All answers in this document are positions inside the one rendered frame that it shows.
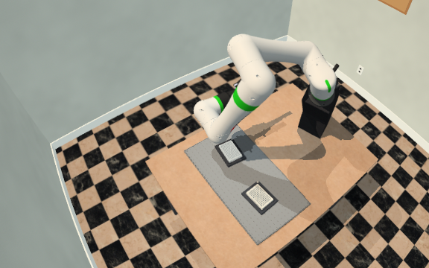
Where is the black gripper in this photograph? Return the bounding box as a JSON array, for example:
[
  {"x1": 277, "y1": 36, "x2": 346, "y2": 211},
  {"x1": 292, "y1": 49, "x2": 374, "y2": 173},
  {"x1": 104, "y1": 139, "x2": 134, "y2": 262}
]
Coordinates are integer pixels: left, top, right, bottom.
[{"x1": 227, "y1": 79, "x2": 241, "y2": 97}]

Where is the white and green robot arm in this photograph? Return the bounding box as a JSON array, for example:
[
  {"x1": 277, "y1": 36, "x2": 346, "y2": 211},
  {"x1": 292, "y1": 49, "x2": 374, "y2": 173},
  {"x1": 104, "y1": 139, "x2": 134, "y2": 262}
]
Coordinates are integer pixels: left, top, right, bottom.
[{"x1": 194, "y1": 34, "x2": 340, "y2": 144}]

